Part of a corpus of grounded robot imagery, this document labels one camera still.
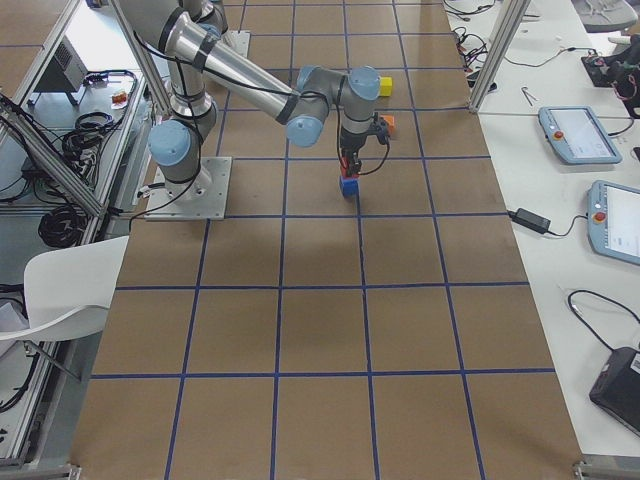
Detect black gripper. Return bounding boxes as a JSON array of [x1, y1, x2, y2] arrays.
[[338, 130, 370, 176]]

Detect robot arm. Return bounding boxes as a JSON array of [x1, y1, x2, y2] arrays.
[[121, 1, 390, 196]]

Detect blue wooden block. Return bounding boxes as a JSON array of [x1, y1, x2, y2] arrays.
[[339, 177, 359, 198]]

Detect orange wooden block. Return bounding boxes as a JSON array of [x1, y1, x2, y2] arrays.
[[379, 114, 396, 138]]

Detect yellow wooden block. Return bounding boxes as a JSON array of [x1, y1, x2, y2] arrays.
[[379, 76, 394, 98]]

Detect metal allen key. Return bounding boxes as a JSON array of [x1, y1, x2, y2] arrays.
[[521, 86, 535, 106]]

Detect black power adapter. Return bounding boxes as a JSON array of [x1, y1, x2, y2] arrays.
[[508, 208, 551, 234]]

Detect upper teach pendant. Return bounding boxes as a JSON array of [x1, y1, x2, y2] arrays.
[[537, 106, 622, 165]]

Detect teach pendant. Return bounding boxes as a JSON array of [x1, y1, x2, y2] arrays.
[[537, 106, 622, 165], [587, 180, 639, 265]]

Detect lower teach pendant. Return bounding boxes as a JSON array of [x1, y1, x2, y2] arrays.
[[587, 180, 639, 265]]

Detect grey control box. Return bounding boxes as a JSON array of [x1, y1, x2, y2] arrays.
[[27, 24, 88, 107]]

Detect white plastic chair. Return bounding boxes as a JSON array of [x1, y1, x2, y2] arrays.
[[1, 236, 129, 342]]

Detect black box device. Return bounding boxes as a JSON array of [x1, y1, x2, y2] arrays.
[[589, 347, 639, 435]]

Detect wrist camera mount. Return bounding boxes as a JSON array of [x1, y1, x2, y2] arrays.
[[371, 113, 390, 146]]

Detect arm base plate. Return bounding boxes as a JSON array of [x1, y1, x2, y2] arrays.
[[144, 157, 232, 221]]

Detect right aluminium frame post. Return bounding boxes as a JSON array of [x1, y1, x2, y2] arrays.
[[469, 0, 530, 113]]

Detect black device with wires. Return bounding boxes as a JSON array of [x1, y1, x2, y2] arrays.
[[581, 34, 639, 119]]

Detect coiled black cables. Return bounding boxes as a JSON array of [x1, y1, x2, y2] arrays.
[[38, 202, 91, 249]]

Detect left aluminium frame rail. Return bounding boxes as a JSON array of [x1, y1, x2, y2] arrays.
[[1, 94, 106, 217]]

